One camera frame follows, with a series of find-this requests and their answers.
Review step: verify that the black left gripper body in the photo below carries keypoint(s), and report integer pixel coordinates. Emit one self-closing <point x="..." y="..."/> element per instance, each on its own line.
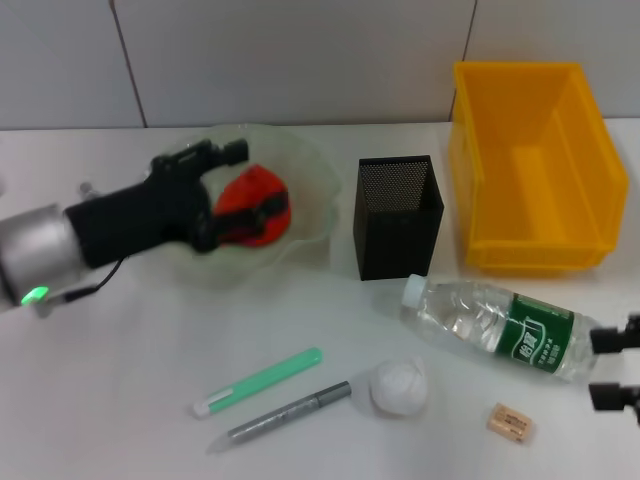
<point x="140" y="215"/>

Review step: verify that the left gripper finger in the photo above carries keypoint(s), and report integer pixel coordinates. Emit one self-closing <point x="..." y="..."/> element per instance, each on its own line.
<point x="250" y="215"/>
<point x="232" y="151"/>

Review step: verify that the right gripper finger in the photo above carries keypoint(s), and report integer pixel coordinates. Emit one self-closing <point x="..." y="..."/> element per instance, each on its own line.
<point x="617" y="337"/>
<point x="615" y="396"/>

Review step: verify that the red knitted toy orange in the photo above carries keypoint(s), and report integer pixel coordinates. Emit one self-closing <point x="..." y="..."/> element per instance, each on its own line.
<point x="240" y="192"/>

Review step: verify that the clear water bottle green label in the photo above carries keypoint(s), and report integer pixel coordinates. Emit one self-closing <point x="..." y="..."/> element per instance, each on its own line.
<point x="480" y="320"/>

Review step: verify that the green pen white cap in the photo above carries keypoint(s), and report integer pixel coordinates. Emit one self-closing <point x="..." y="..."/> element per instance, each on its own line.
<point x="270" y="375"/>

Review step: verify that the grey marker pen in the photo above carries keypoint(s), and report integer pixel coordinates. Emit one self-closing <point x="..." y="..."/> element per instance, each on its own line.
<point x="280" y="415"/>

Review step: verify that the white paper ball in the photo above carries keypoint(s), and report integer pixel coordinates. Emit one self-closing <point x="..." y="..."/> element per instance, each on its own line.
<point x="397" y="390"/>

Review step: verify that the clear glass fruit plate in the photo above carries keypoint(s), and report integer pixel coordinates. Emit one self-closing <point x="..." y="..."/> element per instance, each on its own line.
<point x="300" y="165"/>

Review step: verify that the beige eraser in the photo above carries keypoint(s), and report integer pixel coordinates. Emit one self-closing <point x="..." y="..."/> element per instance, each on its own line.
<point x="510" y="422"/>

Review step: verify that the black mesh pen holder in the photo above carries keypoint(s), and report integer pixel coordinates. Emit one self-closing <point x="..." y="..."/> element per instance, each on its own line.
<point x="395" y="245"/>

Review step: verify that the yellow plastic storage bin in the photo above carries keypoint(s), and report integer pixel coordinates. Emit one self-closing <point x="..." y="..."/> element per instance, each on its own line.
<point x="500" y="150"/>

